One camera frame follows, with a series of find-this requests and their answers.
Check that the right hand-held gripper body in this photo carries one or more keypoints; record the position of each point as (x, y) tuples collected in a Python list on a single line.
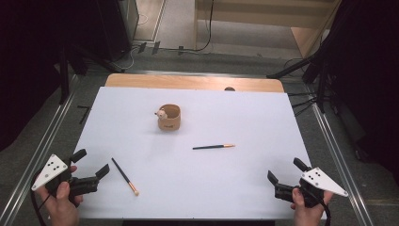
[(323, 182)]

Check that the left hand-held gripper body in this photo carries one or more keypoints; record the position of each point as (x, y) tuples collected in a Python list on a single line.
[(50, 171)]

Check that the black makeup brush tan bristles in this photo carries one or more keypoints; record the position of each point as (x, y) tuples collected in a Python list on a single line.
[(124, 175)]

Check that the black makeup brush gold ferrule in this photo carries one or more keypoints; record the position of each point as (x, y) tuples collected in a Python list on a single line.
[(210, 146)]

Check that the brown cup with small figure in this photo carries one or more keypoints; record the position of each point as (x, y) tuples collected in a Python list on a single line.
[(171, 122)]

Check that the person's right hand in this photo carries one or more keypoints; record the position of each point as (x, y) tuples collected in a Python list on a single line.
[(309, 216)]

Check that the person's left hand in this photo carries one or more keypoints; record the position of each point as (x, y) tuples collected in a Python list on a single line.
[(61, 210)]

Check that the white table mat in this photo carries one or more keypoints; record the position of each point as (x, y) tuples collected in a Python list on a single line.
[(219, 182)]

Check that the black metal stand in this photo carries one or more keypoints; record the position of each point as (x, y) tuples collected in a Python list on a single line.
[(64, 78), (320, 84)]

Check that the small dark round object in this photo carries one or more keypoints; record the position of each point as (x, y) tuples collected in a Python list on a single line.
[(230, 89)]

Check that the dark cabinet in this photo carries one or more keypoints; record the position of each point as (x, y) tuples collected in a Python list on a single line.
[(116, 28)]

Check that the beige wooden cabinet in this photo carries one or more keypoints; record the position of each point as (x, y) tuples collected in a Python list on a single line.
[(266, 14)]

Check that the metal floor rail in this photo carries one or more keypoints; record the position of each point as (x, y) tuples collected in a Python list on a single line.
[(338, 157), (34, 163)]

